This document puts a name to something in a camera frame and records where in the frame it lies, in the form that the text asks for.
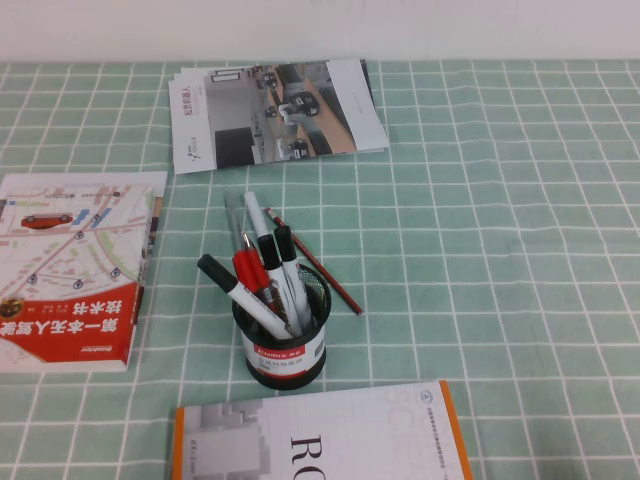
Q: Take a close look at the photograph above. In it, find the red pen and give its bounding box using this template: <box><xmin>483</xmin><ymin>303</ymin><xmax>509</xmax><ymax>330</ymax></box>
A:
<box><xmin>232</xmin><ymin>232</ymin><xmax>279</xmax><ymax>316</ymax></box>

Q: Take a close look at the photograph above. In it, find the white pen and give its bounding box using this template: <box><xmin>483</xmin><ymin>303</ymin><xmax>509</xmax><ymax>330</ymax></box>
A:
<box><xmin>243</xmin><ymin>191</ymin><xmax>274</xmax><ymax>242</ymax></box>

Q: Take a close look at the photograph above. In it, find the white book with orange edge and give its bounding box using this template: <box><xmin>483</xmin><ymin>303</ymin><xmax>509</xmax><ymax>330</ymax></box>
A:
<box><xmin>172</xmin><ymin>380</ymin><xmax>474</xmax><ymax>480</ymax></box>

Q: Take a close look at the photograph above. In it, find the slanted black-capped white marker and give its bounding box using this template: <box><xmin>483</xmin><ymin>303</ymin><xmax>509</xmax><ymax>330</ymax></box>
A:
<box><xmin>196</xmin><ymin>253</ymin><xmax>294</xmax><ymax>340</ymax></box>

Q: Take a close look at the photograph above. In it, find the clear grey pen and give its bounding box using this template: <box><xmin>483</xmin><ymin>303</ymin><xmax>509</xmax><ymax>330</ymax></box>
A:
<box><xmin>224</xmin><ymin>193</ymin><xmax>247</xmax><ymax>257</ymax></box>

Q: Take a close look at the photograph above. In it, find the red pencil with eraser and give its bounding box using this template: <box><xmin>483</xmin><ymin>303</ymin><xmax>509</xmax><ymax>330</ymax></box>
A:
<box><xmin>264</xmin><ymin>207</ymin><xmax>364</xmax><ymax>316</ymax></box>

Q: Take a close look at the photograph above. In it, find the black mesh pen holder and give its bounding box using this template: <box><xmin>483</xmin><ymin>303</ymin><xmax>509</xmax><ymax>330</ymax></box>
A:
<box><xmin>230</xmin><ymin>263</ymin><xmax>333</xmax><ymax>388</ymax></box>

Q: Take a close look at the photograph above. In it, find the red map cover book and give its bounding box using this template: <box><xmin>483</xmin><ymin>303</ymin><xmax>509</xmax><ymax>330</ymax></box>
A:
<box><xmin>0</xmin><ymin>171</ymin><xmax>169</xmax><ymax>374</ymax></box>

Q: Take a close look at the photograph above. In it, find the white brochure underneath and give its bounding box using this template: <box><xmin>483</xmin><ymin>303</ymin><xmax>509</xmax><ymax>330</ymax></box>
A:
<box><xmin>172</xmin><ymin>57</ymin><xmax>391</xmax><ymax>154</ymax></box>

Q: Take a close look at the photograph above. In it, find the brochure with office photo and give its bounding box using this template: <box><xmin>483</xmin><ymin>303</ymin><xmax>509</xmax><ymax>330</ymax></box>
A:
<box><xmin>168</xmin><ymin>61</ymin><xmax>389</xmax><ymax>175</ymax></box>

